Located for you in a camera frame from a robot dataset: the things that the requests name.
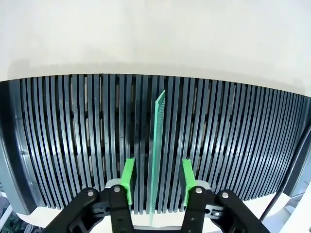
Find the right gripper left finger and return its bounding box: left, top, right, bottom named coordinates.
left=43, top=157, right=136, bottom=233

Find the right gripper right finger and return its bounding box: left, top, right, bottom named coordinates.
left=181, top=159, right=270, bottom=233

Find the green circuit board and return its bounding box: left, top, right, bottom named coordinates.
left=148, top=89, right=166, bottom=228

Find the black slotted PCB rack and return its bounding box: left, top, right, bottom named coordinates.
left=0, top=74, right=311, bottom=216

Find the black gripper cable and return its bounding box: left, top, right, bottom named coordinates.
left=259, top=130, right=311, bottom=221

